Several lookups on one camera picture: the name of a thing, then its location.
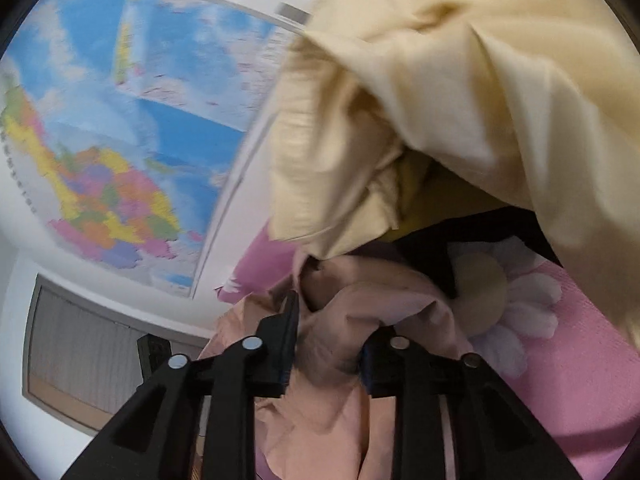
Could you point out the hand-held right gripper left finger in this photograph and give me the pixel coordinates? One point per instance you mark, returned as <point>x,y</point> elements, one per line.
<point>286,345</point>

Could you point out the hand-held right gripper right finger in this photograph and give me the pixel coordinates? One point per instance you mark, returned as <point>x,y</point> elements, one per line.
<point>370,375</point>

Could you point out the beige pink zip jacket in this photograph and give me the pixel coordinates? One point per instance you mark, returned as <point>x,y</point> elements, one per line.
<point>330,430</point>

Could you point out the dark box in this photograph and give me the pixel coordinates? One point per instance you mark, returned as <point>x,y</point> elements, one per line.
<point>152,355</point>

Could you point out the pink floral blanket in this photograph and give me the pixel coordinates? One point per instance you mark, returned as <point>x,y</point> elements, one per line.
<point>575,385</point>

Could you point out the window with blinds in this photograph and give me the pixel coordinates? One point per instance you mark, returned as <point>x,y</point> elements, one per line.
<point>75,350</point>

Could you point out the cream jacket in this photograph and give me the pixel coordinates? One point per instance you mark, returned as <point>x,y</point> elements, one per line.
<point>475,85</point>

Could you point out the wall map poster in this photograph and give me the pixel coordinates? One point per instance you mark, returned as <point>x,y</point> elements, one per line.
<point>100,185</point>
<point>200,50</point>

